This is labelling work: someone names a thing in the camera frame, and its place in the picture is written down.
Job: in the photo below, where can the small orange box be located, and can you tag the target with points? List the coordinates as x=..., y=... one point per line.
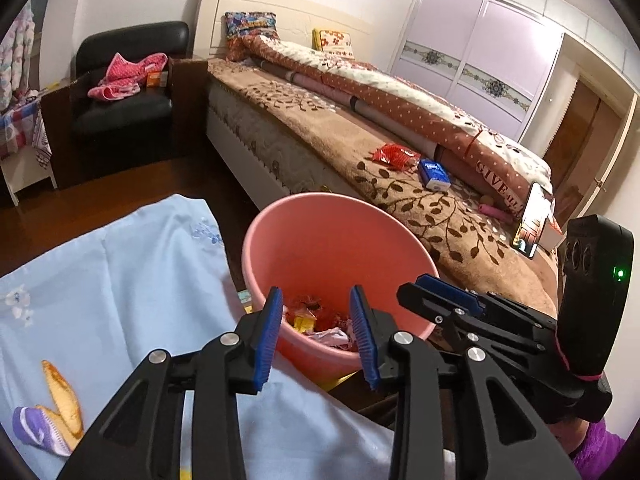
x=157, y=80

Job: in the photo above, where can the red white box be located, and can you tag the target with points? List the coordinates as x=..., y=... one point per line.
x=554, y=232

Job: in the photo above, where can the person's right forearm purple sleeve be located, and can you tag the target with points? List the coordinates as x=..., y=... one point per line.
x=600, y=452

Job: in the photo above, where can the red snack packet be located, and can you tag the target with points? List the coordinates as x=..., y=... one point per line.
x=395, y=156

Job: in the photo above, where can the pink garment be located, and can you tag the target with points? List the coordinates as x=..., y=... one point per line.
x=125, y=75

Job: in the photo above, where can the brown wooden door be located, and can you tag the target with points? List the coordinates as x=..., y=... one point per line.
x=575, y=140

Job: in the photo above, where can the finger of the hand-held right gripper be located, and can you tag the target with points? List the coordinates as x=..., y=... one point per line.
x=450, y=291
x=430, y=307

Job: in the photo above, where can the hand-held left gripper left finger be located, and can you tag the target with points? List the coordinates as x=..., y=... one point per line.
x=265, y=340

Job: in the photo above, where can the orange white wrapper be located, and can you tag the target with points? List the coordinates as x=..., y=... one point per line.
x=325, y=312

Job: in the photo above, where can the small pink tube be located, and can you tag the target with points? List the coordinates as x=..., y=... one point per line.
x=492, y=211

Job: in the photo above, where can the black smartphone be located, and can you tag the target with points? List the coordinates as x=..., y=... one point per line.
x=531, y=220

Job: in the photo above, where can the pink plastic bucket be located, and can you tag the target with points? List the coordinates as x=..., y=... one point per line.
x=325, y=250

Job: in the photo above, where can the light blue floral tablecloth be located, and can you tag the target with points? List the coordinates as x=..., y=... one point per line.
x=125, y=285

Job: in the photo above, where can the white desk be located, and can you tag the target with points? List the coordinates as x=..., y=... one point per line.
x=25, y=180

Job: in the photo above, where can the red dotted quilt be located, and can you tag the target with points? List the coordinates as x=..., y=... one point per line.
x=400, y=95

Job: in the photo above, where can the purple foam net sleeve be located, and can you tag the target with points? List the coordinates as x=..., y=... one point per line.
x=32, y=430

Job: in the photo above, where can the yellow fruit peel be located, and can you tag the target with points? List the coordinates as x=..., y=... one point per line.
x=62, y=390
x=60, y=425

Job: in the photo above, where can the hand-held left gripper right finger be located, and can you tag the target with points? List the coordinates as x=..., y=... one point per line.
x=362, y=340

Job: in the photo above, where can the black leather armchair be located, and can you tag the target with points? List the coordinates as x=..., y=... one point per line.
x=125, y=115

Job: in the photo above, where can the printed paper sheet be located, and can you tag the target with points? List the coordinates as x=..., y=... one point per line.
x=330, y=336

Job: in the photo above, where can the brown floral blanket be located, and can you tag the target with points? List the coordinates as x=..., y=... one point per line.
x=310, y=130

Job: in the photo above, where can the yellow flowered pillow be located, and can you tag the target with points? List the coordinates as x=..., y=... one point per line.
x=335, y=42

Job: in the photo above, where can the bed with brown blanket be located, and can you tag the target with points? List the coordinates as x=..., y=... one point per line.
x=240, y=5

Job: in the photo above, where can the blue tissue pack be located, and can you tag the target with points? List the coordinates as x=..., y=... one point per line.
x=434, y=174

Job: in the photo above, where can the pastel puffer jacket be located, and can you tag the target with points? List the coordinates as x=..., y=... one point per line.
x=15, y=60

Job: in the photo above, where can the colourful printed pillow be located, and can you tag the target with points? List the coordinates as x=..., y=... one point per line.
x=250, y=25

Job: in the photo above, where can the lilac sliding wardrobe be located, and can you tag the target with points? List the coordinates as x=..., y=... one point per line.
x=450, y=35

